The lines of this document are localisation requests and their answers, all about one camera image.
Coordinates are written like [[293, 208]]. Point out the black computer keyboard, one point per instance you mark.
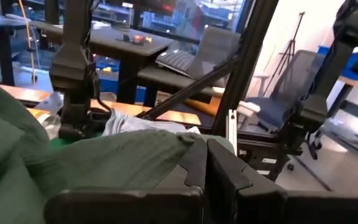
[[176, 60]]

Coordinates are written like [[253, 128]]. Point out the black aluminium frame post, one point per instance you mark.
[[247, 62]]

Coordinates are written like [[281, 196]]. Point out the black desk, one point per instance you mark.
[[3, 46]]

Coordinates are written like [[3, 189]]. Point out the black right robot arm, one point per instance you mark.
[[73, 62]]

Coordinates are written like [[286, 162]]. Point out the black diagonal frame brace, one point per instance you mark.
[[191, 90]]

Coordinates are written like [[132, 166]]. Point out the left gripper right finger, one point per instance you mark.
[[225, 186]]

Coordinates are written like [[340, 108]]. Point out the dark grey desk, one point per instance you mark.
[[113, 40]]

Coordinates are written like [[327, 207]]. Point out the wooden table top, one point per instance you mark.
[[129, 109]]

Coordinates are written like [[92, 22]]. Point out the black tripod stand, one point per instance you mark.
[[292, 40]]

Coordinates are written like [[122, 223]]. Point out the grey office chair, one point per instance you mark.
[[219, 46]]

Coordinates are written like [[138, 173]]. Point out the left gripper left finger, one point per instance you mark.
[[194, 168]]

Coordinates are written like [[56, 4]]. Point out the dark green hooded sweatshirt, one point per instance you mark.
[[104, 161]]

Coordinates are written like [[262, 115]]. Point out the dark blue office chair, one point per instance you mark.
[[297, 71]]

